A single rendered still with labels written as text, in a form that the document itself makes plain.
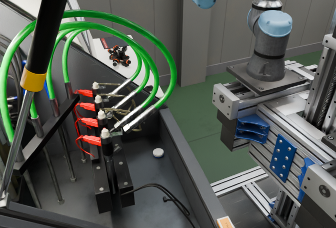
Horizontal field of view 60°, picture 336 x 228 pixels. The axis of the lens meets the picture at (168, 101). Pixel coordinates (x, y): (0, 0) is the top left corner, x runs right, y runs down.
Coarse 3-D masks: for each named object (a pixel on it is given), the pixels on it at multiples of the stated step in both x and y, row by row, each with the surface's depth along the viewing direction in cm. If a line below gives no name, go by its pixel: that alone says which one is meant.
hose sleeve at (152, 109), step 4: (148, 108) 71; (152, 108) 71; (144, 112) 71; (148, 112) 71; (152, 112) 71; (140, 116) 71; (144, 116) 71; (148, 116) 71; (132, 120) 72; (136, 120) 71; (140, 120) 71; (128, 124) 72; (132, 124) 71; (136, 124) 71; (132, 128) 72
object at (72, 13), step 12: (72, 12) 54; (84, 12) 54; (96, 12) 55; (120, 24) 58; (132, 24) 58; (24, 36) 53; (144, 36) 61; (12, 48) 54; (168, 60) 65; (0, 72) 56; (0, 84) 57; (0, 96) 58; (168, 96) 70; (0, 108) 60; (156, 108) 71; (12, 132) 63
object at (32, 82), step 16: (48, 0) 22; (64, 0) 23; (48, 16) 23; (48, 32) 23; (32, 48) 24; (48, 48) 24; (32, 64) 25; (48, 64) 26; (32, 80) 25; (32, 96) 27; (16, 128) 28; (16, 144) 29; (0, 192) 32
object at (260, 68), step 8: (256, 56) 111; (264, 56) 108; (272, 56) 107; (280, 56) 108; (248, 64) 116; (256, 64) 111; (264, 64) 110; (272, 64) 109; (280, 64) 110; (248, 72) 115; (256, 72) 112; (264, 72) 111; (272, 72) 110; (280, 72) 111; (264, 80) 111; (272, 80) 111
